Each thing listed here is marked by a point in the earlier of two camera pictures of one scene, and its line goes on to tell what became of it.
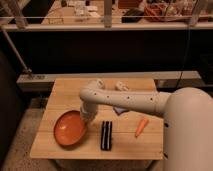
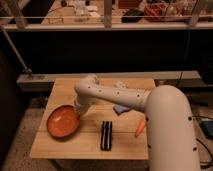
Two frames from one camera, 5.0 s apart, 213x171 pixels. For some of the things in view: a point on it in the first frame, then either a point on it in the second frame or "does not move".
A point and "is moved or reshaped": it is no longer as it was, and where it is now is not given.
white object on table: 121,86 does not move
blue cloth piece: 119,110 does not move
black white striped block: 106,135 does not move
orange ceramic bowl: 70,128 is moved or reshaped
